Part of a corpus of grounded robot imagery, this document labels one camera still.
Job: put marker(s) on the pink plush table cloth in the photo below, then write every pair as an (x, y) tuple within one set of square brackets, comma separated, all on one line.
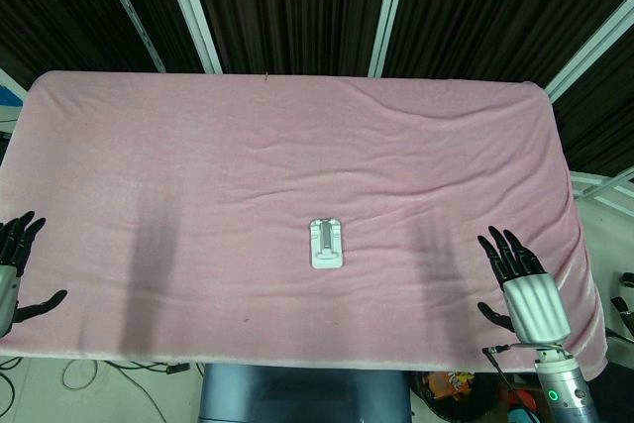
[(297, 170)]

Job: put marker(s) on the white aluminium frame bar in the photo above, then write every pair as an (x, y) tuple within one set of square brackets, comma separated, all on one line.
[(126, 7), (592, 46), (195, 7), (391, 9)]

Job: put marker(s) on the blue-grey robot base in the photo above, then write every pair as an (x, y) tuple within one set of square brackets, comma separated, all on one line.
[(304, 393)]

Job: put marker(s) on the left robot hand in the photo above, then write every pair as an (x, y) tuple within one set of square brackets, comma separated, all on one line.
[(12, 254)]

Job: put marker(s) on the black bin with colourful wrappers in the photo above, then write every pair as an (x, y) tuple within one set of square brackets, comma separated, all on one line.
[(458, 391)]

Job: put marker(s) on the black power adapter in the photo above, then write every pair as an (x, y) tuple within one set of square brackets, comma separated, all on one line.
[(177, 369)]

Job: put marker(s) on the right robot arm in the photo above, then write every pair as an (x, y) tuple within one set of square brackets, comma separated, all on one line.
[(564, 386)]

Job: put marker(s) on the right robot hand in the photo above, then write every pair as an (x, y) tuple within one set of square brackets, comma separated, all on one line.
[(532, 294)]

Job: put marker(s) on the dark curtain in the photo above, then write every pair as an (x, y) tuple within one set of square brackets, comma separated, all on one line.
[(307, 2)]

